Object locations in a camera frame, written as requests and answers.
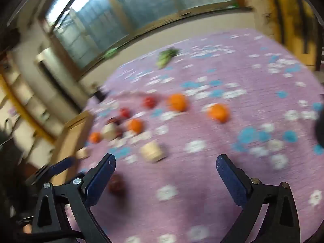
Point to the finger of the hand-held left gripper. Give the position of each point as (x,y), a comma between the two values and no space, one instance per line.
(62,166)

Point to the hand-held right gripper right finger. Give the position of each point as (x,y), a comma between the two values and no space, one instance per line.
(230,179)

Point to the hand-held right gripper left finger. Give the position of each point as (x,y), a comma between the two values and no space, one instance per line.
(101,179)

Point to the large red date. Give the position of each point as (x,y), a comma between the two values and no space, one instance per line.
(117,184)

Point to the cardboard box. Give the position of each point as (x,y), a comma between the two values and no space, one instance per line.
(70,141)

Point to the white garlic bulb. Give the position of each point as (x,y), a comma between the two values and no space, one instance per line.
(109,131)

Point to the red tomato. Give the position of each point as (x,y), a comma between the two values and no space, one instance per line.
(124,112)
(149,102)

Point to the beige round bun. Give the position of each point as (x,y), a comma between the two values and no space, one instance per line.
(83,153)
(151,151)

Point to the purple floral bedsheet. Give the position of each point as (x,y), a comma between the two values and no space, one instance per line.
(202,157)

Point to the small orange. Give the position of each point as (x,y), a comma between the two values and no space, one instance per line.
(95,137)

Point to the small red date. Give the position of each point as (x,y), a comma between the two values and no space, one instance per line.
(114,120)

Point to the dark cylindrical device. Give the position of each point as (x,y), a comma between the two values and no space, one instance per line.
(100,93)

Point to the dark object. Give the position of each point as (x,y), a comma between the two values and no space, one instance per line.
(319,129)

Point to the green cloth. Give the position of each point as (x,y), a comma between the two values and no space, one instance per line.
(110,53)

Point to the green leafy vegetable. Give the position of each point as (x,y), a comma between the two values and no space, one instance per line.
(165,55)

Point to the gold black striped panel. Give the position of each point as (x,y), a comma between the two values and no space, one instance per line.
(291,17)

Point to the wooden framed window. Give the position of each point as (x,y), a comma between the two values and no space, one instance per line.
(151,2)

